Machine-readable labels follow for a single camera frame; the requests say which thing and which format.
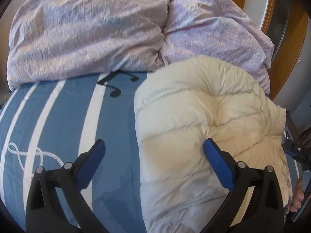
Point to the lilac floral pillow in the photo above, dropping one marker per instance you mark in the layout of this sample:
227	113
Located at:
52	40
218	29

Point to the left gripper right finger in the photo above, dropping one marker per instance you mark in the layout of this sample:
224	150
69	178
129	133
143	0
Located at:
265	211

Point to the person's right hand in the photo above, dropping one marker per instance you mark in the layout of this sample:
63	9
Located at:
297	197

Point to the right lilac floral pillow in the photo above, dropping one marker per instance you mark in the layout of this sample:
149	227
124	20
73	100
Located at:
218	29

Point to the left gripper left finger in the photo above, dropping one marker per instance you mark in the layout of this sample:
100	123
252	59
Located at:
44	212

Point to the blue white striped bedsheet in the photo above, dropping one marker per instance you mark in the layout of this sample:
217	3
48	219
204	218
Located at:
50	123

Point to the left lilac floral pillow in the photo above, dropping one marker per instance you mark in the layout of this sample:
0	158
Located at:
52	40

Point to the beige quilted down jacket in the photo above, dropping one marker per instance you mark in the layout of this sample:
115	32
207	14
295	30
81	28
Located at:
176	109

